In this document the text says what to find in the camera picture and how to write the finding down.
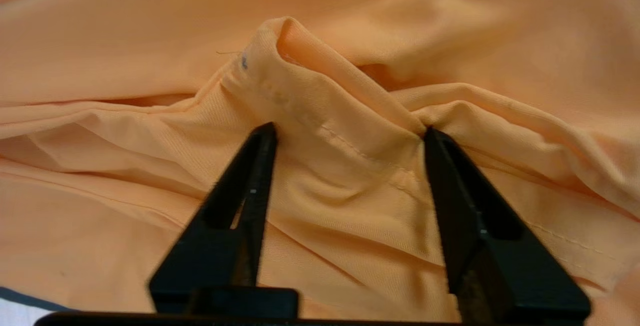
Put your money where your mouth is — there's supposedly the dark blue bed sheet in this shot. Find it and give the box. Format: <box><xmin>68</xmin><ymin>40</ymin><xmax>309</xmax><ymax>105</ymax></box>
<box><xmin>0</xmin><ymin>0</ymin><xmax>76</xmax><ymax>312</ymax></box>

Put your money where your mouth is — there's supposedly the yellow t-shirt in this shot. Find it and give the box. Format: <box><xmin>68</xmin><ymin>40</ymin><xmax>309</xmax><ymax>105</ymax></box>
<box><xmin>0</xmin><ymin>0</ymin><xmax>640</xmax><ymax>326</ymax></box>

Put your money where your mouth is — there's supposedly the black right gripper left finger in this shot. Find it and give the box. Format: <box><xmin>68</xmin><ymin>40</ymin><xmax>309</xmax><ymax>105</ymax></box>
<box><xmin>148</xmin><ymin>122</ymin><xmax>279</xmax><ymax>314</ymax></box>

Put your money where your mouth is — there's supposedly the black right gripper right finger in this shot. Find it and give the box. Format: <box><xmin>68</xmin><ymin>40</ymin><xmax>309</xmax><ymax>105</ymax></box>
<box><xmin>423</xmin><ymin>127</ymin><xmax>592</xmax><ymax>324</ymax></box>

